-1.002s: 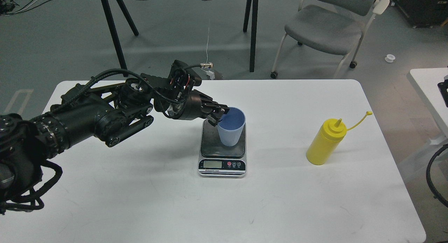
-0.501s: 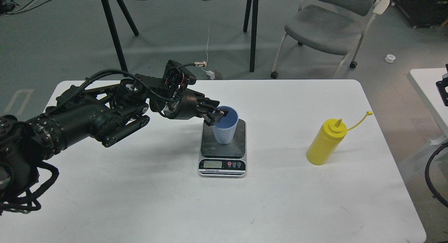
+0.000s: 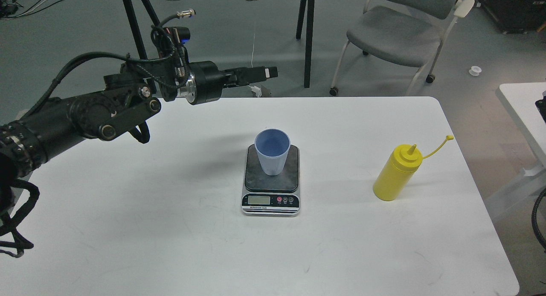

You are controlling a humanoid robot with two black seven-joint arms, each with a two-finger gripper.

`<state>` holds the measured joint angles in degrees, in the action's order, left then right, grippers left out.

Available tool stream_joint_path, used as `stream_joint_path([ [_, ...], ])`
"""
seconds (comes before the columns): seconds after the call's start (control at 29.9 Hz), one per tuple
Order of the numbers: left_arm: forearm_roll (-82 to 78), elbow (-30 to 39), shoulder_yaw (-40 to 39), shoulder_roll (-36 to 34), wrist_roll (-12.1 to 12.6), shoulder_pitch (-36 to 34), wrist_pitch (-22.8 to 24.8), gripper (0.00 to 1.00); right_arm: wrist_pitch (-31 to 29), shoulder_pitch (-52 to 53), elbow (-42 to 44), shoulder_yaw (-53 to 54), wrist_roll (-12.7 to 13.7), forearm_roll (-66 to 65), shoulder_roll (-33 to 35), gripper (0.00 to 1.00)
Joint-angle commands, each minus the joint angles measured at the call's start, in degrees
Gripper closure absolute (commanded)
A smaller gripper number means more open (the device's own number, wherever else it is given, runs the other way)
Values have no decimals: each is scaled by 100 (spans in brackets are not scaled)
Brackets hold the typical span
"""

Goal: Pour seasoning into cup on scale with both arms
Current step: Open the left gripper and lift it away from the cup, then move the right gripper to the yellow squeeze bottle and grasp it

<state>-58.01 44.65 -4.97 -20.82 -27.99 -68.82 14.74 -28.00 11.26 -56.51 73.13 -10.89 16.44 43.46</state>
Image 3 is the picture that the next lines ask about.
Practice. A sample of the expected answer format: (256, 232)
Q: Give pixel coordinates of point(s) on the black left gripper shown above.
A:
(206, 81)

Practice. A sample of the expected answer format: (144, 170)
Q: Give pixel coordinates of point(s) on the blue ribbed plastic cup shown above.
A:
(272, 146)

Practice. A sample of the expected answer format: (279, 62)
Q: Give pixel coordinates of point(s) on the yellow squeeze bottle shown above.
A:
(401, 165)

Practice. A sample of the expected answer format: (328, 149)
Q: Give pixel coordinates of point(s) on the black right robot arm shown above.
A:
(534, 223)

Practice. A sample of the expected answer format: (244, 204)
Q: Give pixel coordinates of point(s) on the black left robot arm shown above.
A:
(54, 125)

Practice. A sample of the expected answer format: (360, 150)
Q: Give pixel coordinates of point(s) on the digital kitchen scale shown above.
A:
(275, 196)

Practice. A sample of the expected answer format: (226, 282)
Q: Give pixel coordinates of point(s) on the grey office chair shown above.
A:
(400, 38)

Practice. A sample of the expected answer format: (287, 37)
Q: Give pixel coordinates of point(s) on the small white spool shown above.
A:
(475, 70)

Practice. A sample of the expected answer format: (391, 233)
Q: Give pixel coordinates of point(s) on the white side table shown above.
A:
(519, 101)

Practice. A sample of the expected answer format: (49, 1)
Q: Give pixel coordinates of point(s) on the black box on floor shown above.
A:
(516, 16)

